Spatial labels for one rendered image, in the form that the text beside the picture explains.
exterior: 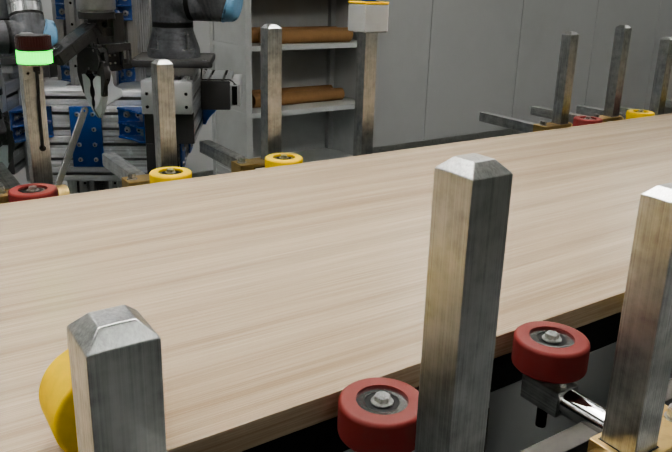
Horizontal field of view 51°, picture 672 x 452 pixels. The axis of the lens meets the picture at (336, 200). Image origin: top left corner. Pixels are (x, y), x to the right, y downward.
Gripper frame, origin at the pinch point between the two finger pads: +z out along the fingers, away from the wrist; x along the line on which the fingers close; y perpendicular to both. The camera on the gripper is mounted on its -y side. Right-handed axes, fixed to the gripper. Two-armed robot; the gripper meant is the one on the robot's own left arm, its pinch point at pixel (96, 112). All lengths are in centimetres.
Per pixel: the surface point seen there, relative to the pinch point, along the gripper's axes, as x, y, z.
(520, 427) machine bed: -99, -11, 26
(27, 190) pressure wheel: -13.6, -24.6, 8.4
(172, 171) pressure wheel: -22.9, -0.3, 8.5
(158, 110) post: -12.4, 5.9, -1.1
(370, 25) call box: -32, 53, -17
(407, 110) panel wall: 144, 372, 71
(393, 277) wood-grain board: -82, -15, 9
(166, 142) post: -13.0, 7.0, 5.7
